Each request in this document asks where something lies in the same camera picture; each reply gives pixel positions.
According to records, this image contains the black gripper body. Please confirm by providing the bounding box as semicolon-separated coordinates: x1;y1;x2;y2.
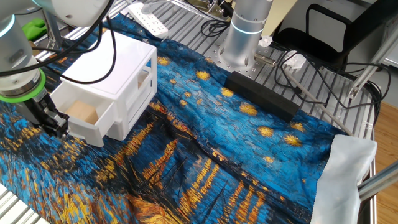
14;93;58;131

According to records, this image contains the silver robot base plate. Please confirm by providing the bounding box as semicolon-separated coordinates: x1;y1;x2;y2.
203;26;282;80

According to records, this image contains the beige cable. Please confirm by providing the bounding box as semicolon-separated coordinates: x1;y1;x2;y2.
284;70;355;137

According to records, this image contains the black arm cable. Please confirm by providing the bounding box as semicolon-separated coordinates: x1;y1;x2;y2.
0;0;118;85

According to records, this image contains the white plastic drawer cabinet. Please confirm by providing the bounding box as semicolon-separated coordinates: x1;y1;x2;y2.
60;30;158;141

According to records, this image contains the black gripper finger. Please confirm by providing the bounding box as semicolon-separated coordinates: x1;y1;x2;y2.
46;107;70;138
40;121;60;139

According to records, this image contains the white crumpled wrap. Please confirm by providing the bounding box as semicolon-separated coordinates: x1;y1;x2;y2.
283;50;308;70
257;35;274;48

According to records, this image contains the black coiled cable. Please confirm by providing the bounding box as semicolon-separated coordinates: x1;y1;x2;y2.
199;18;231;38

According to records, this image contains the aluminium frame post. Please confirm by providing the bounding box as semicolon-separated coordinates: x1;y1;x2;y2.
43;12;65;50

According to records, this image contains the white power plug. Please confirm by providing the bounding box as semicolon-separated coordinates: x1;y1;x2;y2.
140;0;170;16

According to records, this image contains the white power strip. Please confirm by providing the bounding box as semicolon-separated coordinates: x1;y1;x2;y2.
127;2;169;40

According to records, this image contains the aluminium frame strut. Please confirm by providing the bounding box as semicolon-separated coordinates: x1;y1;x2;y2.
347;27;398;100
357;161;398;202

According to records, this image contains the black foam block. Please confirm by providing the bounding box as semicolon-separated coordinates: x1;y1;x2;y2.
223;70;301;123

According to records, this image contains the light wooden cube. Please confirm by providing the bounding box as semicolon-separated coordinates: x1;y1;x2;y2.
64;100;100;125

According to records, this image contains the black power cable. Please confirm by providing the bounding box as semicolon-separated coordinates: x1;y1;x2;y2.
273;29;392;110

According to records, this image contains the green cloth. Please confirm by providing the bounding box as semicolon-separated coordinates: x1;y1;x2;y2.
21;17;48;42

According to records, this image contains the black office chair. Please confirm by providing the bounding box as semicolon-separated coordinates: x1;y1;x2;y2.
273;0;398;70

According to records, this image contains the white drawer with knob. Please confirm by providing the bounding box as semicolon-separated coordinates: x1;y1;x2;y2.
50;82;121;148

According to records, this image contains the metal cable connector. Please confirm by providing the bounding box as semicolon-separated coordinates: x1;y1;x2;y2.
253;52;277;67

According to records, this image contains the beige board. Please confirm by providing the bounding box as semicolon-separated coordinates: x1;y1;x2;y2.
261;0;299;37

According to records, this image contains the starry night painted tablecloth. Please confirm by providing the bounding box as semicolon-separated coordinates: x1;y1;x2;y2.
0;12;377;224

